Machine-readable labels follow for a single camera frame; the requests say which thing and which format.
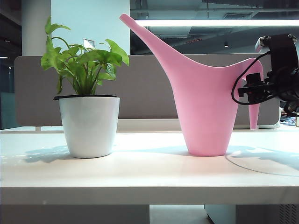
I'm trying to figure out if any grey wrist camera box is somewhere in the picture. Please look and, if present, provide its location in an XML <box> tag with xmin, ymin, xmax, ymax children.
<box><xmin>255</xmin><ymin>36</ymin><xmax>271</xmax><ymax>53</ymax></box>

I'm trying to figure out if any ceiling air vent grille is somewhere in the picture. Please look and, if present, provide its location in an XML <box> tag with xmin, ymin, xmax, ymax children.
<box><xmin>223</xmin><ymin>12</ymin><xmax>254</xmax><ymax>19</ymax></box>

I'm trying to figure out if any black inner pot rim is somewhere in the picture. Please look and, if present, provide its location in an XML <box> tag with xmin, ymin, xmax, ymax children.
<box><xmin>52</xmin><ymin>94</ymin><xmax>119</xmax><ymax>101</ymax></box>

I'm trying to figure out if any grey fabric desk partition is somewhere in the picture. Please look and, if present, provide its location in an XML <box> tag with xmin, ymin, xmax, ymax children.
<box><xmin>13</xmin><ymin>54</ymin><xmax>280</xmax><ymax>128</ymax></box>

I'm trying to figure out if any pink plastic watering can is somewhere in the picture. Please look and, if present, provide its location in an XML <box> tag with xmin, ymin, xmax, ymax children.
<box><xmin>119</xmin><ymin>13</ymin><xmax>264</xmax><ymax>157</ymax></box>

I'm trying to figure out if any long white ceiling light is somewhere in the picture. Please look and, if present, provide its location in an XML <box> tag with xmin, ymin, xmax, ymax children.
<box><xmin>129</xmin><ymin>19</ymin><xmax>299</xmax><ymax>27</ymax></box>

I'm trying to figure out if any white glossy plant pot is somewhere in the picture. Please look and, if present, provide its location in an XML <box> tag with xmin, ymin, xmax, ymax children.
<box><xmin>58</xmin><ymin>97</ymin><xmax>121</xmax><ymax>159</ymax></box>

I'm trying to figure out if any black camera cable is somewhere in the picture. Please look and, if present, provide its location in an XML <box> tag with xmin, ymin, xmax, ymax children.
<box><xmin>231</xmin><ymin>51</ymin><xmax>273</xmax><ymax>105</ymax></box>

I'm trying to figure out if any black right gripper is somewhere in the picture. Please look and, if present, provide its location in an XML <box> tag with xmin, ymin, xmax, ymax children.
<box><xmin>237</xmin><ymin>63</ymin><xmax>299</xmax><ymax>104</ymax></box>

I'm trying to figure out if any grey table support panel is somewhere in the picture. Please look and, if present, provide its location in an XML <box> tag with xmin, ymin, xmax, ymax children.
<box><xmin>0</xmin><ymin>204</ymin><xmax>150</xmax><ymax>224</ymax></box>

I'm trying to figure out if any blue patterned cloth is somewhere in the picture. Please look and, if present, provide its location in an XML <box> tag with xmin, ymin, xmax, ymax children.
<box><xmin>279</xmin><ymin>116</ymin><xmax>296</xmax><ymax>128</ymax></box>

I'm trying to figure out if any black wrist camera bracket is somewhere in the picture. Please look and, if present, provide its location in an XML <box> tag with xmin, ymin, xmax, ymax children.
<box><xmin>267</xmin><ymin>34</ymin><xmax>299</xmax><ymax>73</ymax></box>

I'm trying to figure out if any green leafy houseplant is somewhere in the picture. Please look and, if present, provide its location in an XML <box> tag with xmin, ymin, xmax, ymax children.
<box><xmin>40</xmin><ymin>15</ymin><xmax>130</xmax><ymax>96</ymax></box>

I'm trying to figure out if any small paper wall sign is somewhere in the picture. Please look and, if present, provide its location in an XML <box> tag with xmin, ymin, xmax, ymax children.
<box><xmin>83</xmin><ymin>38</ymin><xmax>95</xmax><ymax>50</ymax></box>

